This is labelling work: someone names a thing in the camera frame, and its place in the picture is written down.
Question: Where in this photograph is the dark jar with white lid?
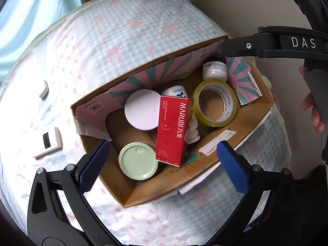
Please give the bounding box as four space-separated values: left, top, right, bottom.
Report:
124 90 162 132

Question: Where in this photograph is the person's dark clothing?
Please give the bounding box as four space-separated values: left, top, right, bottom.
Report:
289 164 328 246

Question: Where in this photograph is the cardboard box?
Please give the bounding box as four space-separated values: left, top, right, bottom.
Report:
70 34 276 209

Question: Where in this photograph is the flat white device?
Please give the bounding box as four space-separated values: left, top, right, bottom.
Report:
33 126 63 159

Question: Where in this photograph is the yellow tape roll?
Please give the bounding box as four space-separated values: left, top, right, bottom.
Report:
193 80 237 128

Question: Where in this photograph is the white jar with black lid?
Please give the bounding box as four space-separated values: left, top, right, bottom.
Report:
202 60 228 82

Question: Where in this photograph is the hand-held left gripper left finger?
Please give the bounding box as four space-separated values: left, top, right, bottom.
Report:
27 139 113 237

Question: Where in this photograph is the small white pump bottle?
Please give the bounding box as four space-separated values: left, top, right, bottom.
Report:
187 113 201 144

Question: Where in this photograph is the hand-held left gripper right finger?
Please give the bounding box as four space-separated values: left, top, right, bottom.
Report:
207 140 301 239

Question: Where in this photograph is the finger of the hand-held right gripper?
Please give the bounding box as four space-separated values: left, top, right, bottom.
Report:
221 26 280 58

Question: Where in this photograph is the slim white box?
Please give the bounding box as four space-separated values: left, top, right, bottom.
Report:
38 80 49 98

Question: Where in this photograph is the red carton box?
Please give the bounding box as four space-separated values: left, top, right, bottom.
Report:
155 95 196 166

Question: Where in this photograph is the person's right hand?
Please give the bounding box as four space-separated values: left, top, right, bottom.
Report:
299 66 325 134

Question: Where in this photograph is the floral checked bed sheet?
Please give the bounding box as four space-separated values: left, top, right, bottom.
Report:
0 0 293 246

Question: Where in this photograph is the jar with pale green lid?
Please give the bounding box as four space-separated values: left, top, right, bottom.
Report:
118 141 160 181

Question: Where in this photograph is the light blue hanging cloth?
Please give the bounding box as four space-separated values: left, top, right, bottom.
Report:
0 0 81 64

